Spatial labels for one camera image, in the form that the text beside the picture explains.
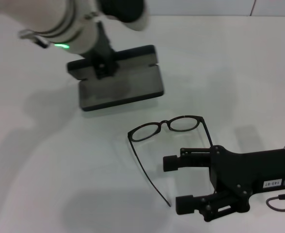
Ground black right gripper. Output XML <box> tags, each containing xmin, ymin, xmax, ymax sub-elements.
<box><xmin>162</xmin><ymin>145</ymin><xmax>285</xmax><ymax>223</ymax></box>

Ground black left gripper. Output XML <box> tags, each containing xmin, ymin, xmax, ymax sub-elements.
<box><xmin>85</xmin><ymin>21</ymin><xmax>120</xmax><ymax>80</ymax></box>

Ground black glasses case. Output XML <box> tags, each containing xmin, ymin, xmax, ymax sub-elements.
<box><xmin>66</xmin><ymin>44</ymin><xmax>165</xmax><ymax>112</ymax></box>

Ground black glasses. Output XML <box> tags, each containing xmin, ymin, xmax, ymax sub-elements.
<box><xmin>127</xmin><ymin>115</ymin><xmax>214</xmax><ymax>208</ymax></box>

